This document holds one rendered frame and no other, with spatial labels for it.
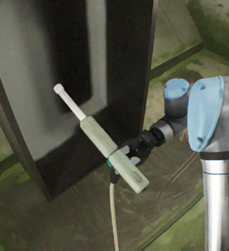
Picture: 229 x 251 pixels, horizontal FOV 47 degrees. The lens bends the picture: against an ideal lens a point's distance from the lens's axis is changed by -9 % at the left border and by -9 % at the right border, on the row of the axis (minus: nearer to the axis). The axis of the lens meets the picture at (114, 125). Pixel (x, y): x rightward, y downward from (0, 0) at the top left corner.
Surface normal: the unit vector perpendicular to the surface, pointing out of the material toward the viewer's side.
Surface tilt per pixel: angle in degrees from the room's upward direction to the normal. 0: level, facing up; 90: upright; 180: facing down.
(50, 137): 11
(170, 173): 0
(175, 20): 57
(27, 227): 0
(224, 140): 52
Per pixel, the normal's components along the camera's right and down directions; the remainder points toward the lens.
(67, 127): 0.00, -0.61
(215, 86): -0.17, -0.70
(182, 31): 0.45, 0.02
